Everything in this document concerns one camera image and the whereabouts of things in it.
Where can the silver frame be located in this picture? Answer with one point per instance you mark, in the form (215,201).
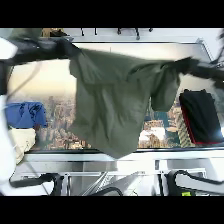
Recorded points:
(133,156)

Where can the olive green shirt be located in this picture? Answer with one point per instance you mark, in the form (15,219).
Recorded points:
(113,100)

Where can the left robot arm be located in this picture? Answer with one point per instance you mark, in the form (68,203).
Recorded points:
(33,50)

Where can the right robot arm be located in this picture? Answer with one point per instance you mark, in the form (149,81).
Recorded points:
(207,72)

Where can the blue garment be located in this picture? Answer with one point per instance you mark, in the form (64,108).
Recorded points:
(26,115)

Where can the black garment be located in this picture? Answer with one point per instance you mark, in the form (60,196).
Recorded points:
(201,116)

